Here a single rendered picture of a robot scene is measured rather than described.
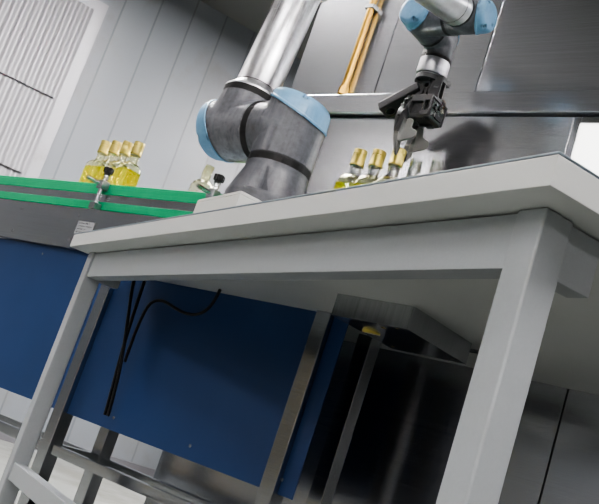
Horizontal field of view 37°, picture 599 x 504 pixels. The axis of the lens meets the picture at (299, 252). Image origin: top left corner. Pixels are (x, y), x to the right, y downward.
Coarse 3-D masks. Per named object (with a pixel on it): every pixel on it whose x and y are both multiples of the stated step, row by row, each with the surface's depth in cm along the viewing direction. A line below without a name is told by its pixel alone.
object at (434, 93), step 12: (420, 72) 212; (420, 84) 216; (432, 84) 211; (444, 84) 211; (408, 96) 212; (420, 96) 210; (432, 96) 207; (408, 108) 210; (420, 108) 210; (432, 108) 208; (444, 108) 212; (420, 120) 212; (432, 120) 209
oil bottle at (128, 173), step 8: (136, 144) 274; (144, 144) 276; (136, 152) 274; (128, 160) 274; (136, 160) 274; (120, 168) 273; (128, 168) 271; (136, 168) 273; (120, 176) 271; (128, 176) 271; (136, 176) 273; (112, 184) 272; (120, 184) 270; (128, 184) 271; (136, 184) 273
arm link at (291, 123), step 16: (272, 96) 158; (288, 96) 155; (304, 96) 155; (256, 112) 158; (272, 112) 155; (288, 112) 154; (304, 112) 154; (320, 112) 155; (240, 128) 159; (256, 128) 156; (272, 128) 154; (288, 128) 153; (304, 128) 153; (320, 128) 155; (256, 144) 155; (272, 144) 152; (288, 144) 152; (304, 144) 153; (320, 144) 157; (304, 160) 153
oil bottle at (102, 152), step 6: (102, 144) 286; (108, 144) 286; (102, 150) 285; (108, 150) 286; (96, 156) 286; (102, 156) 285; (90, 162) 284; (96, 162) 283; (84, 168) 284; (90, 168) 282; (84, 174) 283; (90, 174) 281; (84, 180) 282
